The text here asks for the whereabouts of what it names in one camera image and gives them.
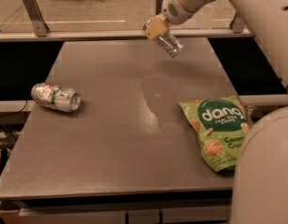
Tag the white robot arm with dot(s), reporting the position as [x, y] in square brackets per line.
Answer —
[260, 192]

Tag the right metal bracket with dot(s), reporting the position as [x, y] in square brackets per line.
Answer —
[236, 25]

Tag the metal bracket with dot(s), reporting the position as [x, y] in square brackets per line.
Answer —
[236, 25]
[160, 0]
[40, 27]

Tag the green dang chips bag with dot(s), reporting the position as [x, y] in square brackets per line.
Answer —
[221, 126]

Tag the middle metal bracket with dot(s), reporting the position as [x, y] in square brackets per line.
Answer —
[160, 0]

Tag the cardboard box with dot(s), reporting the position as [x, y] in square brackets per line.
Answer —
[9, 213]

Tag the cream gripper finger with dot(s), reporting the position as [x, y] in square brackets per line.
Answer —
[154, 27]

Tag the silver redbull can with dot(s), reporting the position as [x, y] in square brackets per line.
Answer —
[169, 43]

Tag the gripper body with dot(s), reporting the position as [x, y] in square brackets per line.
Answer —
[177, 9]

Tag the left metal bracket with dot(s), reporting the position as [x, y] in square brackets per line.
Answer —
[40, 27]

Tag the metal guard rail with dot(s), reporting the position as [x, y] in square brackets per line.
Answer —
[116, 35]

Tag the silver green soda can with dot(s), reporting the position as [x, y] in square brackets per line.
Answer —
[56, 97]

